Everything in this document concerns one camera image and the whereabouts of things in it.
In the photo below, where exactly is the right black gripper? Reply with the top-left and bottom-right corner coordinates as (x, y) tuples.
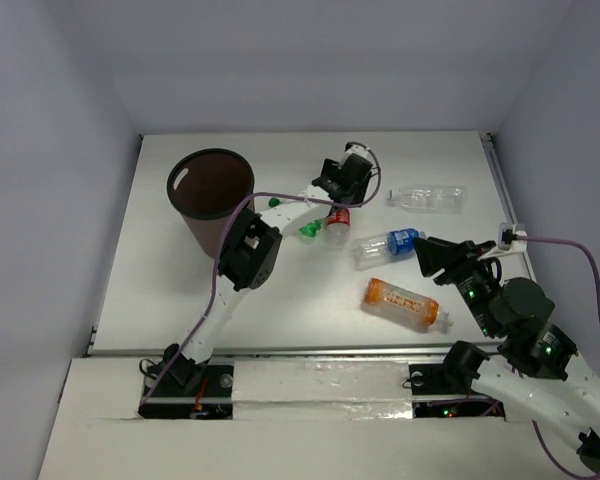
(408, 235), (499, 335)

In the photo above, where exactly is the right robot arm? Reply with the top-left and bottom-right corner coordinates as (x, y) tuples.
(404, 224), (600, 479)

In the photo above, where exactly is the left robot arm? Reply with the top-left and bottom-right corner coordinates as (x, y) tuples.
(141, 142), (382, 404)

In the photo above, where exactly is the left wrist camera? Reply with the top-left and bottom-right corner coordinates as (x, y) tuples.
(342, 142), (373, 162)

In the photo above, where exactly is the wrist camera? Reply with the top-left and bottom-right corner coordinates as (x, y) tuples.
(342, 142), (373, 162)
(479, 223), (527, 260)

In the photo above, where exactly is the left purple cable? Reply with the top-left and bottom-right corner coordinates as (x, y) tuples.
(142, 149), (384, 401)

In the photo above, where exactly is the blue label clear bottle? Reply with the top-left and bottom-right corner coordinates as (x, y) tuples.
(352, 228), (427, 270)

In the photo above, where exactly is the green plastic bottle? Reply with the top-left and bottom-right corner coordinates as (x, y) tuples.
(267, 197), (324, 239)

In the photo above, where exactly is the metal base rail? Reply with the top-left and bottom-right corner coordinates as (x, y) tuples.
(138, 357), (506, 420)

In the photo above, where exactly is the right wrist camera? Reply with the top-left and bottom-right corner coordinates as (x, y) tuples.
(479, 223), (527, 260)

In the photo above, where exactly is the orange drink bottle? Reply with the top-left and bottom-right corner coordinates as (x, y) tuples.
(361, 278), (453, 334)

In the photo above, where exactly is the brown cylindrical bin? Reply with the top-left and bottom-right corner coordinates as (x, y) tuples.
(167, 148), (255, 257)

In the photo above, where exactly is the clear unlabelled plastic bottle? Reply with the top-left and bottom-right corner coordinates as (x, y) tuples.
(387, 184), (467, 214)

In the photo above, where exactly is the red label water bottle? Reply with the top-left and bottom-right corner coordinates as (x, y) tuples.
(325, 207), (351, 247)

